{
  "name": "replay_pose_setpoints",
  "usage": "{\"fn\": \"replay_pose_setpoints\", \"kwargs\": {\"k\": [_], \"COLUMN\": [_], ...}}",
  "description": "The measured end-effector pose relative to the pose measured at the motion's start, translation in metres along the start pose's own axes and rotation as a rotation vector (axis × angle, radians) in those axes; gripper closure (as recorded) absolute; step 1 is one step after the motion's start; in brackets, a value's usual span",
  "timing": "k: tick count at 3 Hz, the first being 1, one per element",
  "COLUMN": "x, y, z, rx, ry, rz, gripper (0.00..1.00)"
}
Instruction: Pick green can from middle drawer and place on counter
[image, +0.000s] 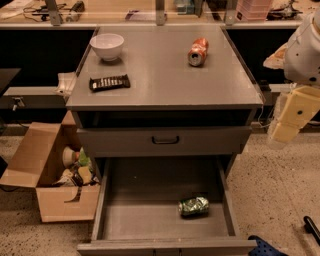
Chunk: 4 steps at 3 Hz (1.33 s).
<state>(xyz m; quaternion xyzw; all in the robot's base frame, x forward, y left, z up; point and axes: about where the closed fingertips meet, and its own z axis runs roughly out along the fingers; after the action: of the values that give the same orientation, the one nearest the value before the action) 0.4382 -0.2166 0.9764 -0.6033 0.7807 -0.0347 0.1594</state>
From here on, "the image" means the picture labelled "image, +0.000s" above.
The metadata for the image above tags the green soda can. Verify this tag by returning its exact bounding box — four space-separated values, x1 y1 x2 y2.
178 196 209 217

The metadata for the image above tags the open cardboard box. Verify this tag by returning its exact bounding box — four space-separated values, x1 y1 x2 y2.
0 113 100 222

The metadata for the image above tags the grey drawer cabinet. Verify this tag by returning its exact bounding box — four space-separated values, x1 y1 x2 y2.
65 23 265 168

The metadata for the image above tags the white bowl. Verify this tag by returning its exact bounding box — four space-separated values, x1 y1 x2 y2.
90 33 124 61

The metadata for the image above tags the closed grey top drawer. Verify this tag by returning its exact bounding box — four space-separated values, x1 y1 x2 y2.
77 126 251 158

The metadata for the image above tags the open grey middle drawer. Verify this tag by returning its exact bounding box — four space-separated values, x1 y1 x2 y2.
77 156 256 256

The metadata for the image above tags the black rod on floor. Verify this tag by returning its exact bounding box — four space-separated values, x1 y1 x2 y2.
303 216 320 246

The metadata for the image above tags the dark snack bar packet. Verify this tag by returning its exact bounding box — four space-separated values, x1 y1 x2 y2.
89 74 131 92

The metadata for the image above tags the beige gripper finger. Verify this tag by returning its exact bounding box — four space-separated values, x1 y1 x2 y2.
270 86 320 144

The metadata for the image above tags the pink container on shelf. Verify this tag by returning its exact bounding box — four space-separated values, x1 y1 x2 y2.
236 0 273 21

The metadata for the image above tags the white cup in box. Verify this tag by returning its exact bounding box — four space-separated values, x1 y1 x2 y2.
62 146 79 168

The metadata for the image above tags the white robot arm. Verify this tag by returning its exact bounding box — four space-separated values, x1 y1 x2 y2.
268 9 320 147

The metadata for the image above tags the orange soda can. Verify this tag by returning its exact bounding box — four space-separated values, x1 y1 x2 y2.
188 37 209 67

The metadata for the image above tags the crumpled white plastic bag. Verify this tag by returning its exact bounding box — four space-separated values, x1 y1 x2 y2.
55 72 77 97

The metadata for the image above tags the blue perforated object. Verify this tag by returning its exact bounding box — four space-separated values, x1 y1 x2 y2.
248 235 289 256

